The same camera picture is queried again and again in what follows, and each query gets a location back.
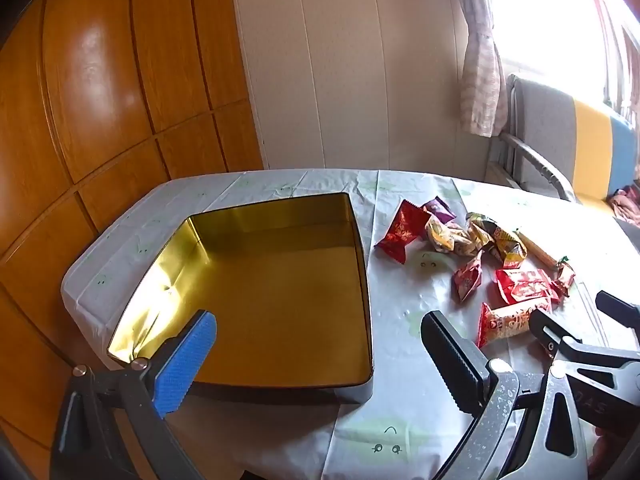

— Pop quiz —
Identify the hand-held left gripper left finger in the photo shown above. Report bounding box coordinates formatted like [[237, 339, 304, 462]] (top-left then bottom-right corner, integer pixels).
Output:
[[52, 309, 219, 480]]

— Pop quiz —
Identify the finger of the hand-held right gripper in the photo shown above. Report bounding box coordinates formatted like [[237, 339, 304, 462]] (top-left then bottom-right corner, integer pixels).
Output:
[[595, 290, 640, 333], [529, 307, 586, 361]]

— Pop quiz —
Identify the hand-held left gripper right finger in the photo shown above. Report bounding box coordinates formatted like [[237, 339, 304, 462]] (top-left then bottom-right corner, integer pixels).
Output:
[[421, 310, 593, 480]]

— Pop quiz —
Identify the red foil snack packet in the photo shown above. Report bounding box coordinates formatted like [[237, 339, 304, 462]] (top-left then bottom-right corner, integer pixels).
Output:
[[495, 267, 553, 293], [505, 285, 563, 313]]

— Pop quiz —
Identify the long red white snack packet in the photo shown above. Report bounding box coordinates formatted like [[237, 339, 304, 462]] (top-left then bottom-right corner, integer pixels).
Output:
[[475, 301, 551, 351]]

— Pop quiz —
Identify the pink heart snack packet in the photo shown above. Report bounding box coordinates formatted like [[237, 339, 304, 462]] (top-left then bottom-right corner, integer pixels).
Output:
[[452, 251, 485, 303]]

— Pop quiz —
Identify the long cracker packet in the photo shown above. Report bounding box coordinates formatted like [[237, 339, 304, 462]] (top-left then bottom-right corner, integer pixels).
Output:
[[515, 229, 558, 268]]

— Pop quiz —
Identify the large yellow snack packet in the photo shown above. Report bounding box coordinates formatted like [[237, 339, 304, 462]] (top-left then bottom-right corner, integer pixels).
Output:
[[482, 220, 530, 268]]

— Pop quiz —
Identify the gold tin box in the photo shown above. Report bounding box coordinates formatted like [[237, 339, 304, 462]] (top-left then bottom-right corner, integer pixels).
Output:
[[106, 191, 374, 405]]

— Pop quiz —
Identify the yellow white snack packet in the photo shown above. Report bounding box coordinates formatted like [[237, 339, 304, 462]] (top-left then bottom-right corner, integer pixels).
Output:
[[425, 216, 468, 255]]

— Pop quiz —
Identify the red gold print snack packet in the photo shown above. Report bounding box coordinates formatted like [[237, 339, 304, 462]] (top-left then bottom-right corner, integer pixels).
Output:
[[375, 199, 432, 265]]

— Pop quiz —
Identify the purple snack packet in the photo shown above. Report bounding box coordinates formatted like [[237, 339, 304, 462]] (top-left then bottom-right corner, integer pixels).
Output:
[[422, 196, 457, 223]]

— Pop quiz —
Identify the person's right hand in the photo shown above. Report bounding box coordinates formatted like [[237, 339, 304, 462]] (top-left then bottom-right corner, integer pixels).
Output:
[[587, 422, 640, 480]]

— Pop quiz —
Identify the white printed tablecloth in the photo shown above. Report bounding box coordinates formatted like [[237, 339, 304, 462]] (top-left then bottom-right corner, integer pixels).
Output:
[[60, 167, 640, 480]]

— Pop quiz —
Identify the pink cloth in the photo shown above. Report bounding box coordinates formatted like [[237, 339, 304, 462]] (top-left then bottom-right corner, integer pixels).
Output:
[[606, 187, 640, 223]]

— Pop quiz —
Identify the grey yellow blue sofa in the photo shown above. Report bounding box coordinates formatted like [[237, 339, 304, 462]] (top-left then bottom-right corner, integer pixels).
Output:
[[487, 74, 640, 226]]

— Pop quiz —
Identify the pink checked curtain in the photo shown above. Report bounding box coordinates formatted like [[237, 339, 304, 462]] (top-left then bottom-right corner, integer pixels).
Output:
[[452, 0, 508, 137]]

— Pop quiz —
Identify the wooden panelled wardrobe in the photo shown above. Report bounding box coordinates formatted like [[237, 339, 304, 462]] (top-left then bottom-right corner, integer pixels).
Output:
[[0, 0, 266, 480]]

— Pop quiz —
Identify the bright window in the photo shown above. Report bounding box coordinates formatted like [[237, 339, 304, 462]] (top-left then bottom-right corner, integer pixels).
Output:
[[487, 0, 640, 126]]

